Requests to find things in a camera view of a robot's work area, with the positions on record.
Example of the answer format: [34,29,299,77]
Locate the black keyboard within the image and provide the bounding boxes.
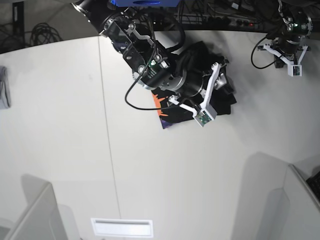
[306,172,320,200]

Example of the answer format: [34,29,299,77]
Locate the coiled black cable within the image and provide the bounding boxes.
[27,22,63,47]

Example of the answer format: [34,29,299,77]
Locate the grey partition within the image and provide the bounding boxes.
[265,164,320,240]
[0,174,68,240]

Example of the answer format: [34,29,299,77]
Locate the grey folded cloth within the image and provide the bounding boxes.
[0,66,12,110]

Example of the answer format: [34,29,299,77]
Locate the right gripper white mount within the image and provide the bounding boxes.
[142,58,230,128]

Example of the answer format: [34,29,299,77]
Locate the grey right partition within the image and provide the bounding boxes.
[265,164,320,240]

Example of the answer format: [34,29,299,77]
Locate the black T-shirt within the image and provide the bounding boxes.
[152,41,237,129]

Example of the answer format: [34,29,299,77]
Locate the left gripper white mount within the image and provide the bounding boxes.
[257,36,311,77]

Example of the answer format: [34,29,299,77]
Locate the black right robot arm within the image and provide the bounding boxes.
[72,0,236,126]

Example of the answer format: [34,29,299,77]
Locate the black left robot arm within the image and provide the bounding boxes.
[253,0,314,77]

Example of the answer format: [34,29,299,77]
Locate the grey power strip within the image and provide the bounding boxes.
[181,13,264,32]

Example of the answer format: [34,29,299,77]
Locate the grey left partition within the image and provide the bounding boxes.
[0,174,68,240]

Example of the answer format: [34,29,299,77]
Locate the blue box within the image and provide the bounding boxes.
[110,0,180,7]

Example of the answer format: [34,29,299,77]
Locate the white paper label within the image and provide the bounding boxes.
[91,218,154,238]

